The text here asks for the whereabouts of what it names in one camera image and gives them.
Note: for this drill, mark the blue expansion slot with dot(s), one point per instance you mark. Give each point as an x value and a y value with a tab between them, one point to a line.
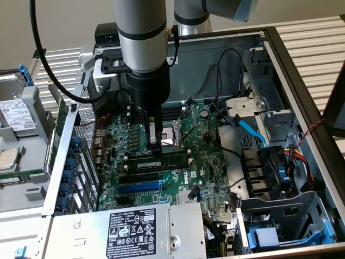
140	189

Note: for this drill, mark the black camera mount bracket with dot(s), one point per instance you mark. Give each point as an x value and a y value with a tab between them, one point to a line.
106	32

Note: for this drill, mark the black plastic fan shroud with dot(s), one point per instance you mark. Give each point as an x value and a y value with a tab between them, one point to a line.
256	172

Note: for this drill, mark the blue plastic connector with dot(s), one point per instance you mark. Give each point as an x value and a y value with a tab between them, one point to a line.
284	175

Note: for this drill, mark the long black expansion slot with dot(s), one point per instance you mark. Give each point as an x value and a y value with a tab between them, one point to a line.
140	178

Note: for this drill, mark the short black expansion slot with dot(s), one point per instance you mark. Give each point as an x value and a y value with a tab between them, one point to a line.
123	200

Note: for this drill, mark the black table end cap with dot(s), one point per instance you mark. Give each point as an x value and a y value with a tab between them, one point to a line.
35	54

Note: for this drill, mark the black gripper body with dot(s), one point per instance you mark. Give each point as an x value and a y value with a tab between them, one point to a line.
148	89

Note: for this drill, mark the blue plastic latch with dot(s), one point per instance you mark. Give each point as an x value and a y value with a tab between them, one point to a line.
21	253

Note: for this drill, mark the metal locking lever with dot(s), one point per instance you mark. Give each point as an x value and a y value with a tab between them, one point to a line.
189	132

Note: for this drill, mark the blue card retainer clip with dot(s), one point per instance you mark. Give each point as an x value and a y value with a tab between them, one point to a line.
72	152
63	203
66	190
69	176
76	142
71	164

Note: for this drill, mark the silver CPU chip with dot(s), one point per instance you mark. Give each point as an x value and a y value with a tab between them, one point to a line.
8	159

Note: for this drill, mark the green RAM stick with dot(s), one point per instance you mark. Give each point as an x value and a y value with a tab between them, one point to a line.
16	178
148	164

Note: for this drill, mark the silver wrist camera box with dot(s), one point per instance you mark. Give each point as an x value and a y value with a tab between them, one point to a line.
103	78

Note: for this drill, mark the open PC case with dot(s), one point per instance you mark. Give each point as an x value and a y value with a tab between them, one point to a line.
194	73

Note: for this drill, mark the silver chipset heatsink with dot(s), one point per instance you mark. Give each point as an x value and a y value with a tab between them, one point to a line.
183	198

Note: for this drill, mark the dark flat panel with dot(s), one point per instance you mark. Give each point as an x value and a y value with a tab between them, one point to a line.
337	108

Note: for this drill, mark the green motherboard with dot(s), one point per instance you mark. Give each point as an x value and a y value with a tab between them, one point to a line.
213	162

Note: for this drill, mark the metal socket cover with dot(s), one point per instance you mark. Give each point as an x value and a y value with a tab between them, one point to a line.
178	126

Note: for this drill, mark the silver coin battery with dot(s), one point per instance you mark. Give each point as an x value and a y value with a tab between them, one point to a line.
205	113

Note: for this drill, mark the silver optical drive bay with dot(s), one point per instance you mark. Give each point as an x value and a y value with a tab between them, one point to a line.
248	105

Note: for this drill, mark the empty blue disk carrier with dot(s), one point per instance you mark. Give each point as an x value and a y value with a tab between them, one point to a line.
254	240

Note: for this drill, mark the silver disk bay cage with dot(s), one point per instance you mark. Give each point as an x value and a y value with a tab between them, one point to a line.
269	207

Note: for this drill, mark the silver power supply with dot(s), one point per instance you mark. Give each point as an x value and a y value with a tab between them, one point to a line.
81	234

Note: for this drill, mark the hard disk with blue carrier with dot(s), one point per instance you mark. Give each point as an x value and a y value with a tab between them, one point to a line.
13	113

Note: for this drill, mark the CPU socket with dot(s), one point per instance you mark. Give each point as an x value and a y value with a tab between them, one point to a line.
172	135

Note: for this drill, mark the grey parts rack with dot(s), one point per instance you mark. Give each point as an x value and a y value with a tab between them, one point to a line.
29	159

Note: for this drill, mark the silver sheet metal panel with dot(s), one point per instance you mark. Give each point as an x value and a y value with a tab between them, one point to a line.
27	232

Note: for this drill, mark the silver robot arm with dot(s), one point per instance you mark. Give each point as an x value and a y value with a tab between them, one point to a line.
143	16

